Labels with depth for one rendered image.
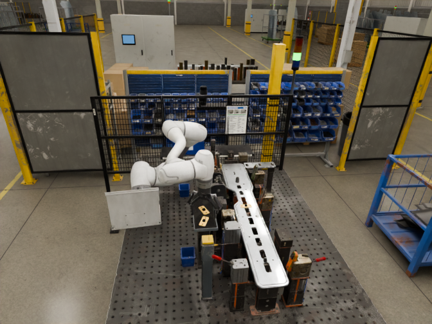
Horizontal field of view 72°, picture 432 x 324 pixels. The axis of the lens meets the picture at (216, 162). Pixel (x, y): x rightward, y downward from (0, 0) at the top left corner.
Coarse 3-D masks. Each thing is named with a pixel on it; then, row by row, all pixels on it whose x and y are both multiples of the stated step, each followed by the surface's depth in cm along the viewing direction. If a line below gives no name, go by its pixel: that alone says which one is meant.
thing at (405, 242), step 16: (384, 176) 321; (416, 176) 278; (384, 192) 322; (400, 208) 299; (368, 224) 353; (384, 224) 335; (400, 224) 327; (416, 224) 313; (400, 240) 311; (416, 240) 312; (416, 256) 280; (416, 272) 287
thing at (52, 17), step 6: (42, 0) 489; (48, 0) 490; (54, 0) 499; (48, 6) 494; (54, 6) 498; (48, 12) 498; (54, 12) 499; (48, 18) 501; (54, 18) 502; (48, 24) 506; (54, 24) 507; (54, 30) 511; (60, 30) 522
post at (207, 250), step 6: (204, 246) 162; (210, 246) 163; (204, 252) 164; (210, 252) 165; (204, 258) 167; (210, 258) 167; (204, 264) 170; (210, 264) 170; (204, 270) 172; (210, 270) 173; (204, 276) 174; (210, 276) 175; (204, 282) 177; (210, 282) 177; (204, 288) 179; (210, 288) 180; (204, 294) 182; (210, 294) 182
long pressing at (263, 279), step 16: (224, 176) 255; (240, 176) 257; (240, 208) 216; (256, 208) 217; (240, 224) 200; (256, 224) 201; (272, 240) 188; (256, 256) 175; (272, 256) 175; (256, 272) 165; (272, 272) 165
